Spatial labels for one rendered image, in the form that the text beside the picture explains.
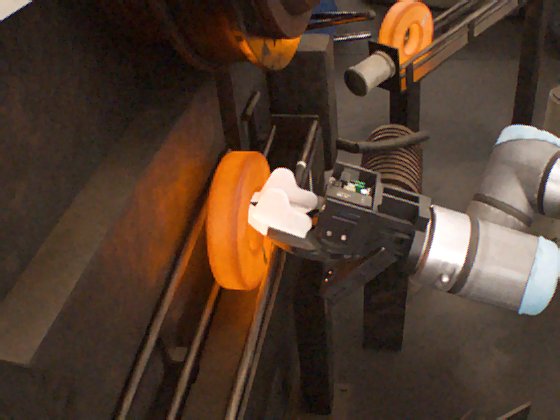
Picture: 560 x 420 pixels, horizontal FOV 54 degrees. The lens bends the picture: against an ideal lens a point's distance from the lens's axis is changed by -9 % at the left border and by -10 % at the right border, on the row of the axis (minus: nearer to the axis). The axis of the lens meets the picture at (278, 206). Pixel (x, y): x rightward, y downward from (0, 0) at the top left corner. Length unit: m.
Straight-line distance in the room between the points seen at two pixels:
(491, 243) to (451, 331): 0.90
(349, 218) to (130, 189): 0.22
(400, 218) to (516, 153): 0.22
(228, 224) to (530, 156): 0.40
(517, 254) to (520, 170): 0.16
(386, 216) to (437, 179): 1.40
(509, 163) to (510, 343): 0.82
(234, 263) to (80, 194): 0.18
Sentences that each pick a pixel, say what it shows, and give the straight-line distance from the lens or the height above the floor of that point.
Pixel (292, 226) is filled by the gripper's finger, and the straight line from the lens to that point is 0.65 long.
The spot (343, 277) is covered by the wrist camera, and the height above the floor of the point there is 0.69.
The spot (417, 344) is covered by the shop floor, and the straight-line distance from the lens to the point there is 1.50.
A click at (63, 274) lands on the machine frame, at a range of 0.48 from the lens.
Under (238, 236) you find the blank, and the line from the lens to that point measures 0.62.
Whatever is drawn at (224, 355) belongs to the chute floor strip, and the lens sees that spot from 0.68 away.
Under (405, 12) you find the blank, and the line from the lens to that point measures 1.19.
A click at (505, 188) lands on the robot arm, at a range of 0.78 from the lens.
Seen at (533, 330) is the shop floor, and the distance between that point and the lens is 1.58.
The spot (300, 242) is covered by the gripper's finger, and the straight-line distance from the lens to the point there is 0.64.
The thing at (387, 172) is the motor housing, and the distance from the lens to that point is 1.11.
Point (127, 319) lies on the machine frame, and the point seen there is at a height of 0.78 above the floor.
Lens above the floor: 1.17
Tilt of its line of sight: 38 degrees down
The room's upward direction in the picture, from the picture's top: 7 degrees counter-clockwise
